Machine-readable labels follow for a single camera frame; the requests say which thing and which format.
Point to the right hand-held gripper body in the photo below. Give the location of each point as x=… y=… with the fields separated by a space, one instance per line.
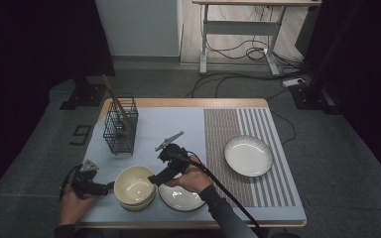
x=177 y=158

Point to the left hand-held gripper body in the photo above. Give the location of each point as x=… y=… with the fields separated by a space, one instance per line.
x=84 y=185

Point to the white plate with dark rim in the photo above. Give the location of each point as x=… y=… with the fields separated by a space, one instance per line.
x=248 y=155
x=178 y=200

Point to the brown wooden chopstick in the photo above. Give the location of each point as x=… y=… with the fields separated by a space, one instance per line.
x=108 y=86
x=116 y=100

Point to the person's left hand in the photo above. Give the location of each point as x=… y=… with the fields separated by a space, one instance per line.
x=72 y=208

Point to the person's right hand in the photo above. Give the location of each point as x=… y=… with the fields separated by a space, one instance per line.
x=193 y=180

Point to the light blue table mat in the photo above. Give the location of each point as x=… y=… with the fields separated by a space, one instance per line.
x=172 y=125

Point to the striped placemat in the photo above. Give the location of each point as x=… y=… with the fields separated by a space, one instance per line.
x=221 y=132

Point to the black stand base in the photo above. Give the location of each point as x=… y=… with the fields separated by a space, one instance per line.
x=86 y=95
x=311 y=99

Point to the white cabinet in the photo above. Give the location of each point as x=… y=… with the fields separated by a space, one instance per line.
x=139 y=26

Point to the white power strip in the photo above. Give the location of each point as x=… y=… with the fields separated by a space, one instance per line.
x=293 y=82

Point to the white standing desk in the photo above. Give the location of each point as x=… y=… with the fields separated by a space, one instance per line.
x=238 y=28

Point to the dark curtain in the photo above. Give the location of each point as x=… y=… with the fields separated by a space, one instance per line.
x=367 y=66
x=29 y=49

